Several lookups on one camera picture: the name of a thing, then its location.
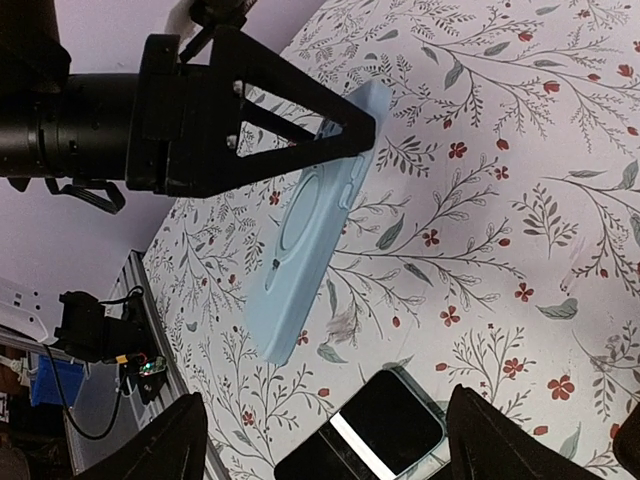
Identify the light blue cased phone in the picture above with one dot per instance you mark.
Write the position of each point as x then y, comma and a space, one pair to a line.
284, 288

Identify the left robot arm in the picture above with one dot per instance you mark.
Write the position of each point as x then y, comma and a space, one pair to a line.
71, 130

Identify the aluminium front rail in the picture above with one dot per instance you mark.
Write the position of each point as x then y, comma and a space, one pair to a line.
94, 404

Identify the floral table mat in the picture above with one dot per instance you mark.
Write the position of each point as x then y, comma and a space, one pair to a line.
494, 243

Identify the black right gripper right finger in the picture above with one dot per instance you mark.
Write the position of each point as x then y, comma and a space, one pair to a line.
485, 444

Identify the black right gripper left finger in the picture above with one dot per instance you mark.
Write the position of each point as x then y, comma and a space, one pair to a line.
172, 447

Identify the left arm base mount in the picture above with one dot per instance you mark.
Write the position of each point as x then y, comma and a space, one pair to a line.
113, 331

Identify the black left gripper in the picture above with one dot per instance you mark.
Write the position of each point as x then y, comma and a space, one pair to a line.
194, 132

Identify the bare phone dark screen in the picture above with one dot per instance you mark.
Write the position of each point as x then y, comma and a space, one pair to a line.
388, 424

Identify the phone with dark screen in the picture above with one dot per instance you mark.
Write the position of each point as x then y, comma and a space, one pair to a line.
326, 455

